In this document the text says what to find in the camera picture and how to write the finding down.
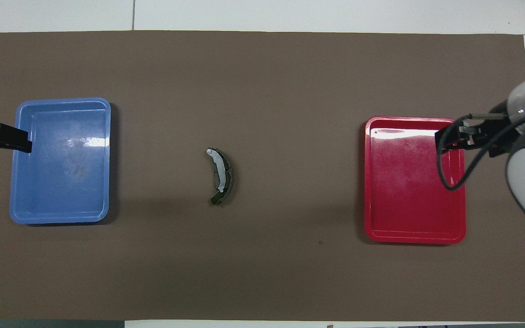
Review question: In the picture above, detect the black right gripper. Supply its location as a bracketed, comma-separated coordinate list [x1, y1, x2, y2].
[435, 101, 522, 159]

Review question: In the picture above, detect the dark brake pad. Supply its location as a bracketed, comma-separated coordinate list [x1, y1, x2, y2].
[219, 154, 235, 197]

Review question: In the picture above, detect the blue plastic tray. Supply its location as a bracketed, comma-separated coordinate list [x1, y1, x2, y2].
[9, 97, 112, 226]

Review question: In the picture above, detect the red plastic tray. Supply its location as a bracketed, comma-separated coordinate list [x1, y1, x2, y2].
[364, 116, 467, 245]

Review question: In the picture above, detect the brown table mat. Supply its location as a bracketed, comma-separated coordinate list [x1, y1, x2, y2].
[0, 31, 525, 322]

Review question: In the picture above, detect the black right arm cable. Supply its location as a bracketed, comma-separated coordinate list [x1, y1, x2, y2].
[436, 107, 525, 191]

